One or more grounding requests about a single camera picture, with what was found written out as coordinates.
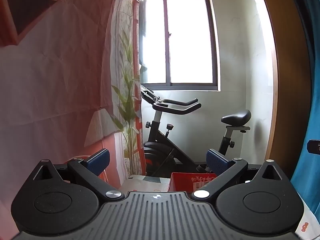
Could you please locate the red strawberry print box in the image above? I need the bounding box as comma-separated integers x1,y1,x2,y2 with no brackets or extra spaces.
166,172,218,192

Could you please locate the black exercise bike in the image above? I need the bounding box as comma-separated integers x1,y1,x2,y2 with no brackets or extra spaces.
140,84,252,174

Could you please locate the dark framed window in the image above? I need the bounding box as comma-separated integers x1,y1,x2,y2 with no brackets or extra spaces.
130,0,222,92

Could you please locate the brown wooden door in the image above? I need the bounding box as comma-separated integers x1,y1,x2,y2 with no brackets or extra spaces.
255,0,315,180

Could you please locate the blue cloth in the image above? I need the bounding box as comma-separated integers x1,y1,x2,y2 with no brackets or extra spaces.
285,0,320,200

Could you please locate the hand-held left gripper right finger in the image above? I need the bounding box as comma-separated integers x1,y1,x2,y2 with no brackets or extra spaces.
191,149,288,203

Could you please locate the printed red backdrop cloth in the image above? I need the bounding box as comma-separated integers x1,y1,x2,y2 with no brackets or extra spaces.
0,0,147,239

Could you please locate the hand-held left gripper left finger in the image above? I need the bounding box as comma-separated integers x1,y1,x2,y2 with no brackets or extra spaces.
32,148,125,202

